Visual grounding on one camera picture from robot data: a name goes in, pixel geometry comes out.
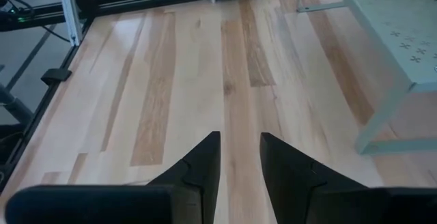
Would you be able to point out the green perforated metal shelf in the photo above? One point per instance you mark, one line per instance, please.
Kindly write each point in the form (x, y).
(392, 29)

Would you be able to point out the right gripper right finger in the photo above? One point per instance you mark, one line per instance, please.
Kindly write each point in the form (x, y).
(283, 183)

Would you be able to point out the black equipment stand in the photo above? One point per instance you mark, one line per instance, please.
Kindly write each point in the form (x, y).
(13, 104)

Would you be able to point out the black edge bracket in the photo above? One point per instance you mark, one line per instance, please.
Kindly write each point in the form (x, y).
(56, 76)

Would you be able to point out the silver aluminium post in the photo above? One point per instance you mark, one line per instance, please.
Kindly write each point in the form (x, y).
(70, 12)

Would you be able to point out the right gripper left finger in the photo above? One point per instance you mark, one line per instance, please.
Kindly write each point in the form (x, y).
(201, 183)

